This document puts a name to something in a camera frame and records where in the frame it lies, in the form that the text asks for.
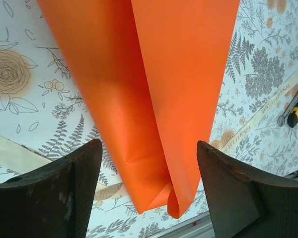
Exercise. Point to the orange wrapping paper sheet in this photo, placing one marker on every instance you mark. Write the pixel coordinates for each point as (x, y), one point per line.
(164, 86)

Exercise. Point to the floral printed table mat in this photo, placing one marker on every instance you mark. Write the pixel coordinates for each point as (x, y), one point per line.
(263, 49)

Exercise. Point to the cream printed ribbon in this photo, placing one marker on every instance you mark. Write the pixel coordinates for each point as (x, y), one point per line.
(5, 146)

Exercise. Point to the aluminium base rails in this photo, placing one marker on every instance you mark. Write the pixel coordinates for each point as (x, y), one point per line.
(203, 228)

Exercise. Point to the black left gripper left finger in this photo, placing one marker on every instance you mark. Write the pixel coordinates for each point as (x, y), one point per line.
(39, 203)

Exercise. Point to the silver open-end wrench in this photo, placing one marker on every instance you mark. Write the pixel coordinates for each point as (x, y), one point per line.
(289, 109)

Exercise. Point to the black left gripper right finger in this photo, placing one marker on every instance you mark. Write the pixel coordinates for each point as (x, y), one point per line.
(258, 210)

